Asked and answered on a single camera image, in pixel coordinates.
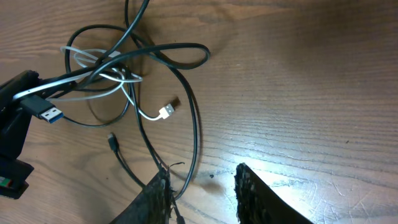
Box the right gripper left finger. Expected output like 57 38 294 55
110 168 172 224

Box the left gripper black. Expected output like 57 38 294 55
1 70 42 199

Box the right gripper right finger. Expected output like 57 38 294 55
234 163 310 224

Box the black usb cable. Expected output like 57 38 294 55
18 43 187 224

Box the white usb cable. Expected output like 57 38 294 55
12 45 176 121

